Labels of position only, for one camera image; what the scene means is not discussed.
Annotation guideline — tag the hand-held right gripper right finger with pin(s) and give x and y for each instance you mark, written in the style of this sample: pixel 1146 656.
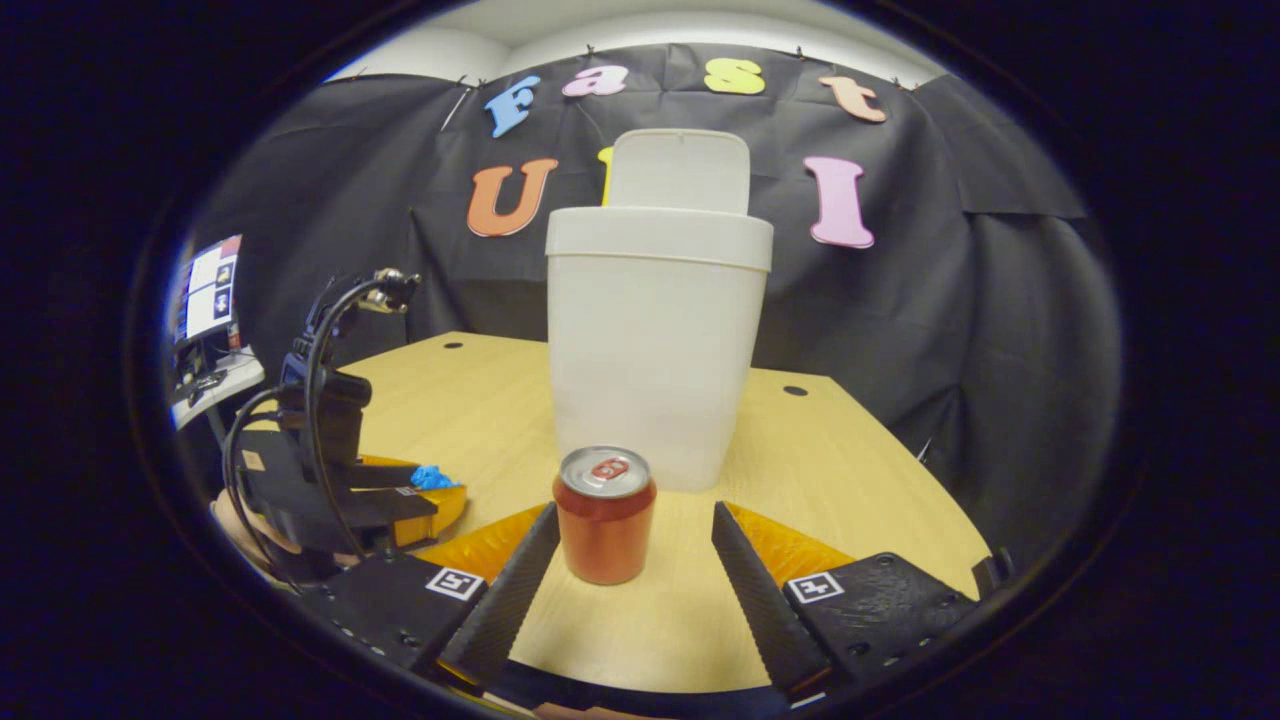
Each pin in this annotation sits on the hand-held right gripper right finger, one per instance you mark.
pixel 760 600

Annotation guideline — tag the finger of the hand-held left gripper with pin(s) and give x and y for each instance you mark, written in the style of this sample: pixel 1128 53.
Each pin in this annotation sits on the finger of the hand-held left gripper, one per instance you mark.
pixel 385 475
pixel 420 515

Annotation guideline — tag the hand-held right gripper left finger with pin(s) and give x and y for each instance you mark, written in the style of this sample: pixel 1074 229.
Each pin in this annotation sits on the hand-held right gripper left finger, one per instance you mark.
pixel 505 605

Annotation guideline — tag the blue paper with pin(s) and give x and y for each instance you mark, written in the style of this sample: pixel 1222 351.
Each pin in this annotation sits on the blue paper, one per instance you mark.
pixel 432 478

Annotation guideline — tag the red pop can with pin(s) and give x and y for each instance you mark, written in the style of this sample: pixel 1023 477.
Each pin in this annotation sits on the red pop can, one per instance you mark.
pixel 605 530

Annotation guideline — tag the white desktop garbage bin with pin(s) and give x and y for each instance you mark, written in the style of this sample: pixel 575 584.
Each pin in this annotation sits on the white desktop garbage bin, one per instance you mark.
pixel 650 350

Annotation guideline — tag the wooden desktop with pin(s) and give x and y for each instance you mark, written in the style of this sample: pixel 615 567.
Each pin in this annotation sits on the wooden desktop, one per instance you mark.
pixel 480 400

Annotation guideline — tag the white side table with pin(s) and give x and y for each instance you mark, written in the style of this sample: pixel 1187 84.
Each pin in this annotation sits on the white side table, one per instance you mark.
pixel 225 385

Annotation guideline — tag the computer monitor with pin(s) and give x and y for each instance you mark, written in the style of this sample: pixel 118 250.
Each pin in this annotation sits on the computer monitor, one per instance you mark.
pixel 210 290

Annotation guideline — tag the black backdrop cloth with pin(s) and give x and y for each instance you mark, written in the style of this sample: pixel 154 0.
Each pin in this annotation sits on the black backdrop cloth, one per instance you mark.
pixel 900 300

